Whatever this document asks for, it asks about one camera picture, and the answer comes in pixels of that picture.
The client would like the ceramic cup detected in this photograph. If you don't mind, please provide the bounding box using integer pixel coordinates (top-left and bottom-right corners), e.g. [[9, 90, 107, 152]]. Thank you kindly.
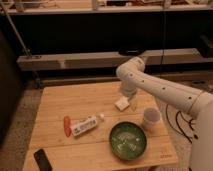
[[142, 108, 161, 130]]

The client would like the orange carrot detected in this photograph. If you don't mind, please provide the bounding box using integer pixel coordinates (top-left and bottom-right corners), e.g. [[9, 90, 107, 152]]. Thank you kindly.
[[63, 116, 71, 137]]

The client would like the black phone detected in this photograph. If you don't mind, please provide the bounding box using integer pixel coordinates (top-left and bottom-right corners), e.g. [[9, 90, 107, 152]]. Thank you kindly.
[[34, 149, 52, 171]]

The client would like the wooden shelf unit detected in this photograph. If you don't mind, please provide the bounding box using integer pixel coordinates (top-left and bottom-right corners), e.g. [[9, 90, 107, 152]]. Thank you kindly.
[[6, 3, 213, 72]]

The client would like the black cable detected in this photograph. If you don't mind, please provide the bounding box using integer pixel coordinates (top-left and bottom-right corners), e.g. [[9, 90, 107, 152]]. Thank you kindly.
[[165, 103, 198, 144]]

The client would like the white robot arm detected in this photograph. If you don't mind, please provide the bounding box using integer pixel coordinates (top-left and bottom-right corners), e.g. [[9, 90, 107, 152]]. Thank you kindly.
[[116, 57, 213, 171]]

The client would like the white plastic bottle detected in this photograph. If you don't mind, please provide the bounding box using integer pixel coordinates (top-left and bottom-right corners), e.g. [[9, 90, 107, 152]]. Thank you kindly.
[[71, 113, 105, 136]]

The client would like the green bowl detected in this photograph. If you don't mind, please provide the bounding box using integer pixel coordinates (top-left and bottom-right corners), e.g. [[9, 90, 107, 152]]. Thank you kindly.
[[109, 121, 147, 161]]

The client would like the white sponge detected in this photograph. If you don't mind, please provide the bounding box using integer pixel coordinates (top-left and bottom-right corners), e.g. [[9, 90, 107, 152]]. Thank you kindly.
[[115, 97, 130, 111]]

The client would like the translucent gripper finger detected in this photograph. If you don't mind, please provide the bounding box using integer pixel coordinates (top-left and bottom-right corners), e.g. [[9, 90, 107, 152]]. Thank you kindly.
[[129, 96, 138, 111]]

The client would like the metal stand pole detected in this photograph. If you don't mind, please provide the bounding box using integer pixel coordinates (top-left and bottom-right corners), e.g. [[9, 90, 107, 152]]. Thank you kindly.
[[0, 0, 42, 89]]

